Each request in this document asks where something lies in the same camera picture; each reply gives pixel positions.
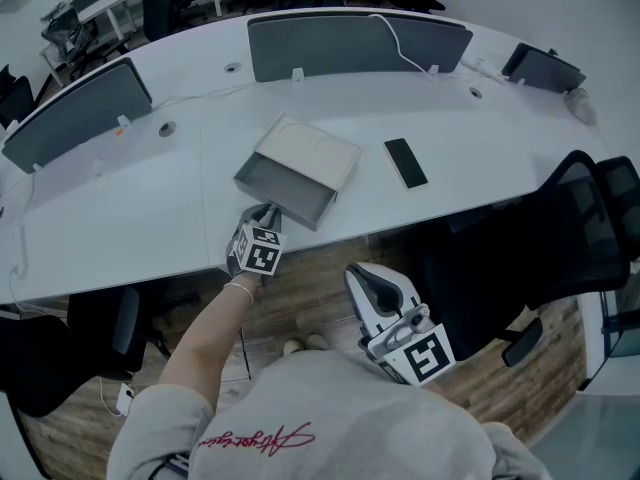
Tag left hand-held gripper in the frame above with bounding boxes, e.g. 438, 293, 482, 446
225, 204, 289, 277

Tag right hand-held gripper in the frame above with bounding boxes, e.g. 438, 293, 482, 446
344, 261, 457, 387

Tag grey drawer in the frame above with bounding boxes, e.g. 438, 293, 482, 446
232, 150, 339, 232

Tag grey box with beige lid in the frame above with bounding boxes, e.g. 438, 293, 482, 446
252, 112, 363, 193

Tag person's left forearm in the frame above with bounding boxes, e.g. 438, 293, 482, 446
158, 269, 265, 397

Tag person's beige shoes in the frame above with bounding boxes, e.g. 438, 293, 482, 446
282, 333, 330, 356

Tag grey sweatshirt with red script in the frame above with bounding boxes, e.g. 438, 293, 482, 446
106, 349, 562, 480

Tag black smartphone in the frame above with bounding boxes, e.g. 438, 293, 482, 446
382, 137, 430, 191

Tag black mesh office chair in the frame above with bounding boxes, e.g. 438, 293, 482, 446
407, 149, 632, 369

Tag wide grey desk divider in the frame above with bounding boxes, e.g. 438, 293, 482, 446
246, 13, 474, 84

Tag long grey desk divider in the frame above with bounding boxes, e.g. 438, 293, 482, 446
0, 57, 154, 175

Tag black padded office chair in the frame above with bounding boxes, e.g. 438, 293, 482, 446
0, 285, 172, 419

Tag white power adapter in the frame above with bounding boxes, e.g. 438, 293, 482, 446
459, 56, 505, 83

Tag glass panel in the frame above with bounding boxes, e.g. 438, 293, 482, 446
527, 391, 640, 480

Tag black office chair with headrest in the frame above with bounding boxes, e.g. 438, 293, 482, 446
595, 155, 640, 265

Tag white background desk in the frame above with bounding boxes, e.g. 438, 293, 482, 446
69, 0, 224, 39

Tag plastic-wrapped black chair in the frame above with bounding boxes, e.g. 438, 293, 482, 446
38, 7, 132, 83

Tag pale pink cloth bundle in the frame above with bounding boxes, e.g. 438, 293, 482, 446
563, 86, 599, 125

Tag small grey desk divider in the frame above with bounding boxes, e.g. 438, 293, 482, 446
500, 42, 588, 95

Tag thin wrist bracelet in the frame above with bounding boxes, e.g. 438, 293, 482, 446
222, 281, 255, 305

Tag thin white cable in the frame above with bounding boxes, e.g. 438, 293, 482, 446
149, 83, 261, 112

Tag thin black floor cable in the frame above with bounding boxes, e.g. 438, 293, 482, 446
238, 317, 253, 382

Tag thick white cable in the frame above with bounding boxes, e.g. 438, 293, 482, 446
368, 13, 464, 76

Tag white charger with cable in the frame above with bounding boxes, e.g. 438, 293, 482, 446
98, 376, 137, 417

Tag black chair by wall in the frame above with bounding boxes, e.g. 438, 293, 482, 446
0, 63, 37, 130

